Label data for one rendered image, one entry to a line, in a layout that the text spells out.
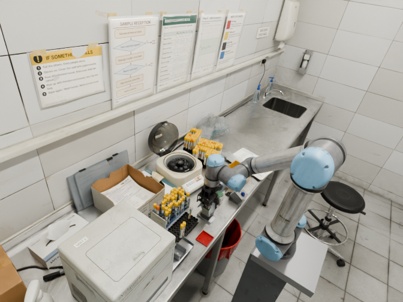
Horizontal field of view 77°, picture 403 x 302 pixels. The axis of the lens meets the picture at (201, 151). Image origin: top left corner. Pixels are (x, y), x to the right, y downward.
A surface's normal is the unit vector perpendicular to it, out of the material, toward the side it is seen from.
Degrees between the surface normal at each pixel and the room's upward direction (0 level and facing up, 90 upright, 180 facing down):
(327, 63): 90
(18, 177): 90
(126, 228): 0
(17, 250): 0
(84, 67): 88
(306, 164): 83
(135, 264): 0
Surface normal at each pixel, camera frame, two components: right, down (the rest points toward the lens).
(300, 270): 0.11, -0.81
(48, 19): 0.82, 0.40
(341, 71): -0.56, 0.41
